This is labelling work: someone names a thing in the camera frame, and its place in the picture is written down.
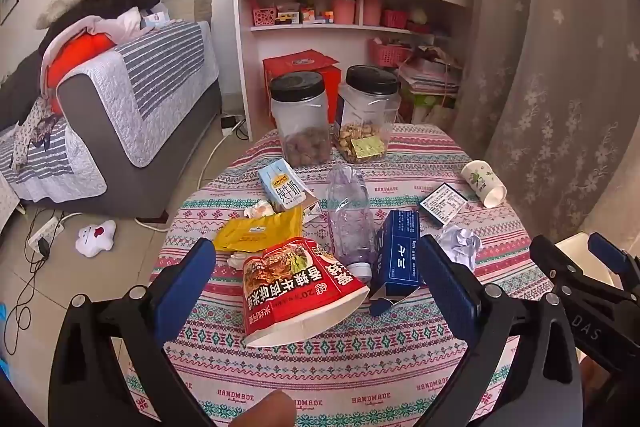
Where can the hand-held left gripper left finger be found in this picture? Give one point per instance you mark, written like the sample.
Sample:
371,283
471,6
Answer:
187,269

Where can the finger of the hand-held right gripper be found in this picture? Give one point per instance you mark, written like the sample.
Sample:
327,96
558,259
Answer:
607,252
552,259

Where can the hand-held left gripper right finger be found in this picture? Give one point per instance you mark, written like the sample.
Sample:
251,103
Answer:
450,289

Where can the red instant noodle cup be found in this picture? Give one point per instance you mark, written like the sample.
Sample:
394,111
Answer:
295,287

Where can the person's left hand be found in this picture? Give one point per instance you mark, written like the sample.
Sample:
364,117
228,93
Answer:
267,409

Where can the crumpled white paper ball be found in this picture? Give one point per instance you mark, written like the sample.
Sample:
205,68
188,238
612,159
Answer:
460,242

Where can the dark blue carton box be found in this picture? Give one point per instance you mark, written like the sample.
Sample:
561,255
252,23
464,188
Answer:
400,252

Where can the yellow snack packet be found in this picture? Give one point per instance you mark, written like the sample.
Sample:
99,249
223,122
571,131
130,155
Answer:
250,234

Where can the small black white box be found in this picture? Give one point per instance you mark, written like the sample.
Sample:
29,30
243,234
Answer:
442,203

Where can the small crumpled white tissue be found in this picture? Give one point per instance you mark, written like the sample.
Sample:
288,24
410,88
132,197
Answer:
260,208

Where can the white plush toy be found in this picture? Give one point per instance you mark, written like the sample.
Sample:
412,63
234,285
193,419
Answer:
95,238

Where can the white paper cup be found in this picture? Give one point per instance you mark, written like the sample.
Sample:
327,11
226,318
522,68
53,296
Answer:
480,179

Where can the grey sofa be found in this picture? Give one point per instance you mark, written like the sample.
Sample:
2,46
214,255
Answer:
115,177

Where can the clear plastic bottle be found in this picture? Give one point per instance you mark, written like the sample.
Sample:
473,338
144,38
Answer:
350,217

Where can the light blue milk carton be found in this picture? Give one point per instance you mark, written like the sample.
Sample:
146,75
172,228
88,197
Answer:
282,184

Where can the round table with patterned cloth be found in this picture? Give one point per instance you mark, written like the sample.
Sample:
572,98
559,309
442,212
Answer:
350,372

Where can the white power strip with charger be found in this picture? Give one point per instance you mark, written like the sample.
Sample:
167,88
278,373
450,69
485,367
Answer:
230,124

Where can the floral lace curtain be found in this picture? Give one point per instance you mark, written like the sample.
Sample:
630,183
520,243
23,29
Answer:
550,82

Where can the clear jar with brown nuts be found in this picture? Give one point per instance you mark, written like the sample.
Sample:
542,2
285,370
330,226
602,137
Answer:
300,122

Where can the blue plastic object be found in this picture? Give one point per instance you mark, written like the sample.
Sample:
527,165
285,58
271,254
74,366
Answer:
2,313

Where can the clear jar with yellow label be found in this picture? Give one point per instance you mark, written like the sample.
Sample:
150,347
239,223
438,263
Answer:
367,117

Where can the floral printed cloth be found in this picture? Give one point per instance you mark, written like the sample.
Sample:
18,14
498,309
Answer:
32,134

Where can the stack of papers and bags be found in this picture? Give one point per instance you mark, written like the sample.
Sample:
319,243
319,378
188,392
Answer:
430,77

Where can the grey striped quilted cover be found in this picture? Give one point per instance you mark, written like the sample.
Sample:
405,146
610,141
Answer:
165,57

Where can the red cardboard box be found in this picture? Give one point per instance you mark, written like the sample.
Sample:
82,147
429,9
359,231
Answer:
300,64

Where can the orange cloth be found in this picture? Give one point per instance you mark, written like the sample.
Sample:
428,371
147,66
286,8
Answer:
75,57

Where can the large pink basket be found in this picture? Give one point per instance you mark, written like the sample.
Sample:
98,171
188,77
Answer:
389,53

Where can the light blue packet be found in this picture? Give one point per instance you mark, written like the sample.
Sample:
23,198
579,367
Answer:
155,19

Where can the white pink clothes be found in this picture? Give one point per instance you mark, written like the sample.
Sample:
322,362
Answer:
117,24

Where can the small pink perforated basket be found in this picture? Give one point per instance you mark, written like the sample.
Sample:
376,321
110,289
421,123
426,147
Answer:
263,16

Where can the yellow toy car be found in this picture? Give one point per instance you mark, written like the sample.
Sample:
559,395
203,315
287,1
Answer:
286,18

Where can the red basket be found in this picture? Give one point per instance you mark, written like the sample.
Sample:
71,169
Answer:
395,19

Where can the colourful toy blocks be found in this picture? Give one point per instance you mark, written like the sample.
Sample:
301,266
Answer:
315,14

